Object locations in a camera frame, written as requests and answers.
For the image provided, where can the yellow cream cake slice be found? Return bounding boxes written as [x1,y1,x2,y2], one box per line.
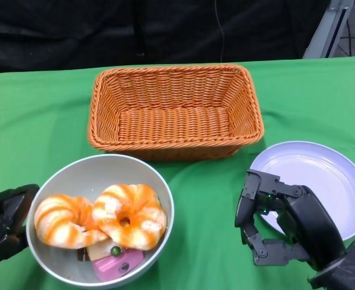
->
[86,240,126,262]

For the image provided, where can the grey metal frame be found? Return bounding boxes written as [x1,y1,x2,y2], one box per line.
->
[302,0,355,59]

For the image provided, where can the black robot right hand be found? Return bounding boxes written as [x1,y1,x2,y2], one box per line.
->
[234,169,347,271]

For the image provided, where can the grey round bowl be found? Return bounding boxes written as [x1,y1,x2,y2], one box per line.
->
[25,153,175,286]

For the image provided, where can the black floor cables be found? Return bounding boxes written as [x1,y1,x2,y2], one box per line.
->
[340,21,355,57]

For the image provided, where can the green tablecloth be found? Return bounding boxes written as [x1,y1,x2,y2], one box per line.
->
[0,55,355,290]

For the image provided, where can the pink cake slice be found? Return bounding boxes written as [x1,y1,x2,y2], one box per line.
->
[91,250,145,282]

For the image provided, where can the orange wicker basket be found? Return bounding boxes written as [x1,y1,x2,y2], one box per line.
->
[88,64,265,162]

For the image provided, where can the lavender round plate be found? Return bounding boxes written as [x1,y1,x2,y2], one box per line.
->
[249,140,355,241]

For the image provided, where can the brown chocolate cake slice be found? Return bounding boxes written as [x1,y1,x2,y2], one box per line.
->
[76,247,91,262]

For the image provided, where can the black backdrop cloth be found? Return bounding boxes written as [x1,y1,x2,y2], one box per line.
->
[0,0,332,75]

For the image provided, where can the orange striped ring bread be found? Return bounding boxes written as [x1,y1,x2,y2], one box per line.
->
[33,195,110,250]
[91,183,168,251]

